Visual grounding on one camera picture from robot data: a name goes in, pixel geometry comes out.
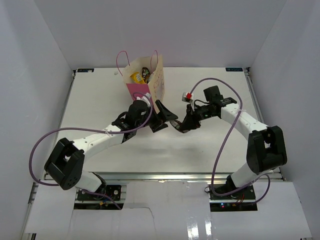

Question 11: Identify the purple candy packet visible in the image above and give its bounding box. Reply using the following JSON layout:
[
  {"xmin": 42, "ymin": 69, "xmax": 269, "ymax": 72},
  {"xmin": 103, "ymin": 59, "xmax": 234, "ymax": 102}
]
[{"xmin": 141, "ymin": 67, "xmax": 151, "ymax": 83}]

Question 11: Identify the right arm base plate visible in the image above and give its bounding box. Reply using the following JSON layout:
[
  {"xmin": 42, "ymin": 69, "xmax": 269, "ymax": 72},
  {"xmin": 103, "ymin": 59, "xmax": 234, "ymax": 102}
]
[{"xmin": 208, "ymin": 183, "xmax": 257, "ymax": 202}]

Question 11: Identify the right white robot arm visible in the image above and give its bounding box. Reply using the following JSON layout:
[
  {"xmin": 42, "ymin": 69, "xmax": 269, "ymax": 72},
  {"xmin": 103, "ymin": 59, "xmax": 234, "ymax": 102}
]
[{"xmin": 171, "ymin": 86, "xmax": 287, "ymax": 200}]

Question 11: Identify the blue label sticker left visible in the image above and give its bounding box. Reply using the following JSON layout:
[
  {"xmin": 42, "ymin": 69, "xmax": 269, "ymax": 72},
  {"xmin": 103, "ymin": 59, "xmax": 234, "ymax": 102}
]
[{"xmin": 76, "ymin": 68, "xmax": 95, "ymax": 73}]

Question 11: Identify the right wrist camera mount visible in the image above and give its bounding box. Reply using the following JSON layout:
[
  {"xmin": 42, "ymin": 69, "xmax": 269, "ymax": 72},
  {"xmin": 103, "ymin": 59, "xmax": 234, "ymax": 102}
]
[{"xmin": 181, "ymin": 92, "xmax": 195, "ymax": 110}]

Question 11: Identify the brown snickers bar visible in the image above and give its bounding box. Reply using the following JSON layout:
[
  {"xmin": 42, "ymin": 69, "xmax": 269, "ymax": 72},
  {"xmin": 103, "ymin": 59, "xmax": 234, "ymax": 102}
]
[{"xmin": 170, "ymin": 119, "xmax": 181, "ymax": 131}]

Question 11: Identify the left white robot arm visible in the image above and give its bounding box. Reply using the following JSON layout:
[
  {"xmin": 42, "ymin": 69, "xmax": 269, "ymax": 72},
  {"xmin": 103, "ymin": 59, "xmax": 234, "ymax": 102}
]
[{"xmin": 44, "ymin": 100, "xmax": 178, "ymax": 200}]

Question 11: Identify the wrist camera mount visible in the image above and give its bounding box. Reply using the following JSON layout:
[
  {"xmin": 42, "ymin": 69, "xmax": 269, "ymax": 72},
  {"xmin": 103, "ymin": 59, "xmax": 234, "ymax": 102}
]
[
  {"xmin": 134, "ymin": 92, "xmax": 152, "ymax": 107},
  {"xmin": 181, "ymin": 92, "xmax": 195, "ymax": 110}
]

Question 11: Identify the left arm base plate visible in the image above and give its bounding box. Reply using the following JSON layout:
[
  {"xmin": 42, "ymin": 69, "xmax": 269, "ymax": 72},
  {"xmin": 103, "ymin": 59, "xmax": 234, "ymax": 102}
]
[{"xmin": 76, "ymin": 185, "xmax": 122, "ymax": 201}]

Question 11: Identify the aluminium front rail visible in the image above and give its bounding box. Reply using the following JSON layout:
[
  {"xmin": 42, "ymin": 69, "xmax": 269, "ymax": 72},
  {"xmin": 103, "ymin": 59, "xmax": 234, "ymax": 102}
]
[{"xmin": 44, "ymin": 171, "xmax": 283, "ymax": 183}]

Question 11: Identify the pink paper gift bag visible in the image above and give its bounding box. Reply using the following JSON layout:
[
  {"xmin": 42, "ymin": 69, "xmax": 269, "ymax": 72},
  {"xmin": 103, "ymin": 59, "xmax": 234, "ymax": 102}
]
[{"xmin": 117, "ymin": 50, "xmax": 165, "ymax": 104}]

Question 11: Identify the yellow M&M packet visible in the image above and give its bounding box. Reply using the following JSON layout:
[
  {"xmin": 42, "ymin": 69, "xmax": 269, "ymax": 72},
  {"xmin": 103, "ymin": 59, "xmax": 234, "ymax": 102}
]
[{"xmin": 130, "ymin": 72, "xmax": 145, "ymax": 84}]

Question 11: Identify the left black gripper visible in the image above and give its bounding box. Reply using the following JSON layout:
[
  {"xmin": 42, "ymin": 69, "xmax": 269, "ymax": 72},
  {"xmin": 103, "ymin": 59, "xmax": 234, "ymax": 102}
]
[{"xmin": 135, "ymin": 100, "xmax": 178, "ymax": 133}]

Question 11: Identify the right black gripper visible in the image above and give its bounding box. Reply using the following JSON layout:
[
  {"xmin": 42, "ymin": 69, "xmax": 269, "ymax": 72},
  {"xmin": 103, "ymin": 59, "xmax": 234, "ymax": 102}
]
[{"xmin": 180, "ymin": 103, "xmax": 217, "ymax": 130}]

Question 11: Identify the blue label sticker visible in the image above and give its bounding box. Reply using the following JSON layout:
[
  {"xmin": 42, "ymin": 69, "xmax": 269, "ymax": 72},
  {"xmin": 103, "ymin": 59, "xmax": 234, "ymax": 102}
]
[
  {"xmin": 225, "ymin": 67, "xmax": 243, "ymax": 72},
  {"xmin": 76, "ymin": 68, "xmax": 95, "ymax": 73}
]

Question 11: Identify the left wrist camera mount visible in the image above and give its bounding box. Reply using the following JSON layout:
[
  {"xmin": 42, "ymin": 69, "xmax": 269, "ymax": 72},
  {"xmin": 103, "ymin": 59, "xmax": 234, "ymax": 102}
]
[{"xmin": 134, "ymin": 92, "xmax": 152, "ymax": 107}]

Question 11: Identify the blue label sticker right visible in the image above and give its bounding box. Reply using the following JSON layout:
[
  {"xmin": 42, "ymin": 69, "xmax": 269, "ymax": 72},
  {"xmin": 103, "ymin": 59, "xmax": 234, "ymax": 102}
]
[{"xmin": 225, "ymin": 67, "xmax": 243, "ymax": 72}]

